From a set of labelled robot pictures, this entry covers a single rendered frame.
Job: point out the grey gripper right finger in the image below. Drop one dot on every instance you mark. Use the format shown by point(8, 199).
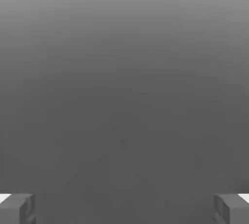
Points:
point(233, 211)

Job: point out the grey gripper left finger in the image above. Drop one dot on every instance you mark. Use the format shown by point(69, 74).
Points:
point(13, 210)

